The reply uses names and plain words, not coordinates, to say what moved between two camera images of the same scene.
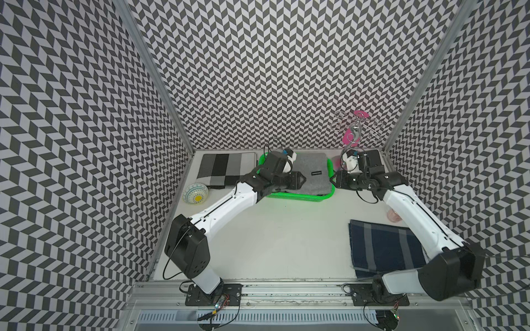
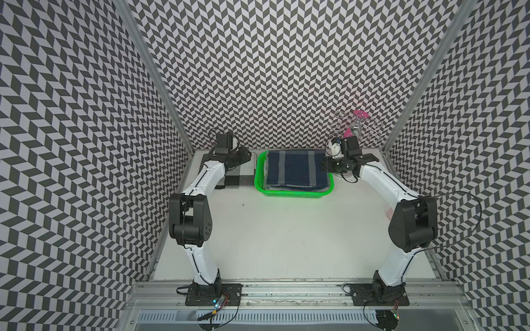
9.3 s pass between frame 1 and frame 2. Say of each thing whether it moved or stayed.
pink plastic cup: stayed
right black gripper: moved
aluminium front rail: stayed
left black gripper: moved
